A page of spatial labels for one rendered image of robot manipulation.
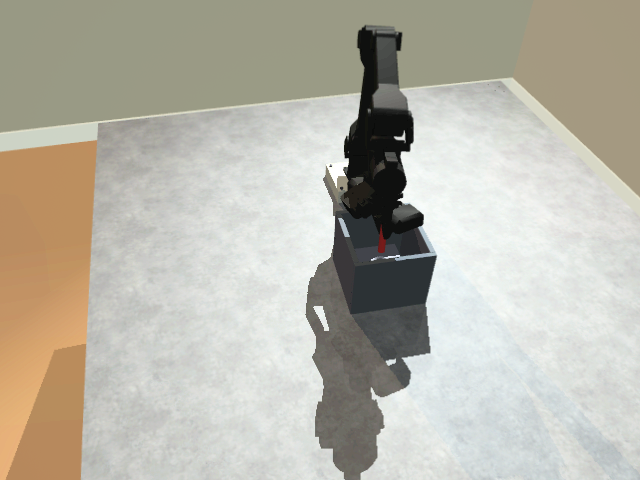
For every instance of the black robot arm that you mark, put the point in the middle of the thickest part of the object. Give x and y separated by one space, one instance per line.
383 115

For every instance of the red peg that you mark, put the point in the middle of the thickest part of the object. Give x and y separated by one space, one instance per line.
382 243

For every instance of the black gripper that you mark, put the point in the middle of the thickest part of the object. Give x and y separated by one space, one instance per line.
395 216

